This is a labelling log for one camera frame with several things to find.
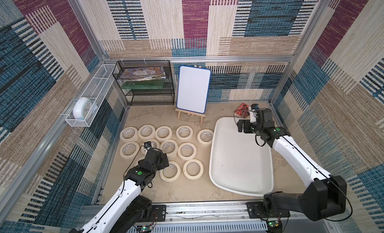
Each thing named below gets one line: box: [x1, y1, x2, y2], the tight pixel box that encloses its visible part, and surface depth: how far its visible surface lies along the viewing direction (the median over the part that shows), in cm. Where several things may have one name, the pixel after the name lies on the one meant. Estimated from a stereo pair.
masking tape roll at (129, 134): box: [119, 126, 139, 143], surface depth 104 cm
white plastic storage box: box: [209, 117, 274, 197], surface depth 88 cm
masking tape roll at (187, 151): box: [177, 142, 197, 161], surface depth 95 cm
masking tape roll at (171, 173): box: [160, 160, 181, 182], surface depth 85 cm
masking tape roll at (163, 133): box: [154, 125, 173, 143], surface depth 104 cm
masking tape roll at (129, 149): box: [119, 141, 140, 159], surface depth 96 cm
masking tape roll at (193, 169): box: [183, 159, 204, 180], surface depth 87 cm
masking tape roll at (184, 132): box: [176, 125, 193, 141], surface depth 104 cm
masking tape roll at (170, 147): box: [160, 139, 179, 160], surface depth 96 cm
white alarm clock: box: [72, 97, 98, 121], surface depth 64 cm
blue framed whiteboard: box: [176, 65, 212, 114], surface depth 101 cm
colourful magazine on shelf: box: [120, 66, 167, 81], surface depth 83 cm
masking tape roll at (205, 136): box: [197, 128, 214, 146], surface depth 101 cm
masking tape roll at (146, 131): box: [137, 124, 156, 141], surface depth 104 cm
